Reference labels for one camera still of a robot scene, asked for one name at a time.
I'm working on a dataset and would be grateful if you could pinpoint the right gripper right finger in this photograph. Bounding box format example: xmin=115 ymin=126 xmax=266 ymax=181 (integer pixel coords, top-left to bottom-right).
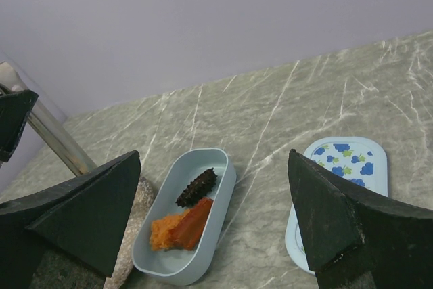
xmin=288 ymin=150 xmax=432 ymax=288

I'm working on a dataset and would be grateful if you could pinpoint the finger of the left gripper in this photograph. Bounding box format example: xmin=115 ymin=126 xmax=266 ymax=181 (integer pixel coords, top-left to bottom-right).
xmin=1 ymin=89 xmax=39 ymax=162

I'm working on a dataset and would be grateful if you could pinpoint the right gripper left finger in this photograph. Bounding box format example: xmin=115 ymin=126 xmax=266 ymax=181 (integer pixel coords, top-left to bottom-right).
xmin=1 ymin=150 xmax=141 ymax=288

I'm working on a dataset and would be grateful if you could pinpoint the orange fried cutlet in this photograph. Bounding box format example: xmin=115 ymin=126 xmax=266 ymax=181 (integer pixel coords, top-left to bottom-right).
xmin=150 ymin=208 xmax=189 ymax=251

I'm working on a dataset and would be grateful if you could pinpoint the red-brown meat slab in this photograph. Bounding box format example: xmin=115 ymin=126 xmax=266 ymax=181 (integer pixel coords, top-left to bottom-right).
xmin=170 ymin=198 xmax=214 ymax=250

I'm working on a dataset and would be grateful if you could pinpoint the black sea cucumber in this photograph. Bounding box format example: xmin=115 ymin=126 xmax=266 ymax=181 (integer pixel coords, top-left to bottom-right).
xmin=175 ymin=168 xmax=217 ymax=208

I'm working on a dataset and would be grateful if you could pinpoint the blue lunch box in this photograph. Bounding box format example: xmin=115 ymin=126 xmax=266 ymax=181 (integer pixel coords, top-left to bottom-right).
xmin=132 ymin=148 xmax=237 ymax=286

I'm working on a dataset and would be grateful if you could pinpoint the speckled round plate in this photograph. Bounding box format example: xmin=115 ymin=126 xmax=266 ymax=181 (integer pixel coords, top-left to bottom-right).
xmin=103 ymin=177 xmax=155 ymax=288

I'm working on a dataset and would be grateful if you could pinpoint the blue patterned lid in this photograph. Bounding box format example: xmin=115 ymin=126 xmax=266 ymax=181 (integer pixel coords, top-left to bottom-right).
xmin=285 ymin=136 xmax=388 ymax=275

